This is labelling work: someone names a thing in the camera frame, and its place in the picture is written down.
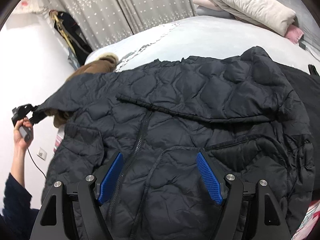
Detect black quilted puffer jacket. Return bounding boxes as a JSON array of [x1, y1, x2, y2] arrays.
[[43, 47, 315, 239]]

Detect dark blue sleeve forearm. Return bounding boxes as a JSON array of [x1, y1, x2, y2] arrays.
[[1, 174, 39, 239]]

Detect black hanging clothes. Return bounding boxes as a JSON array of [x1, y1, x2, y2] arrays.
[[49, 10, 93, 66]]

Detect person's left hand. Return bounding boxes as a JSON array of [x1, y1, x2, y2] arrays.
[[14, 117, 34, 153]]

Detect red green patterned blanket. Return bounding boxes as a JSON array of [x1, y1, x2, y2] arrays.
[[54, 125, 65, 153]]

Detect brown folded coat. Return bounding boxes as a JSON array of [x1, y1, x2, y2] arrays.
[[42, 53, 119, 128]]

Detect grey dotted curtain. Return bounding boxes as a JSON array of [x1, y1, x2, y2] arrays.
[[43, 0, 196, 50]]

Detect white fringed checked throw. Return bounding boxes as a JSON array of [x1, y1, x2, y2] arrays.
[[116, 21, 183, 72]]

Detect black folded garment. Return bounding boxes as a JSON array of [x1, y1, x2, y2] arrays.
[[278, 64, 320, 200]]

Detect grey bed sheet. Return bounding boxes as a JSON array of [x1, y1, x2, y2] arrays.
[[86, 16, 319, 72]]

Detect pink small cushion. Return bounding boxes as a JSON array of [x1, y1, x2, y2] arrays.
[[285, 25, 304, 44]]

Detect cream quilted pillow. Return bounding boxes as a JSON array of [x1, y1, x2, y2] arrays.
[[213, 0, 296, 36]]

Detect white wall socket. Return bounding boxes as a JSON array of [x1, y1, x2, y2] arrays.
[[37, 148, 47, 161]]

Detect black charging cable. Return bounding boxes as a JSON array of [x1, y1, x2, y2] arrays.
[[26, 147, 48, 181]]

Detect white wall air conditioner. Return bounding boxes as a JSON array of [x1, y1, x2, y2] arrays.
[[12, 0, 48, 15]]

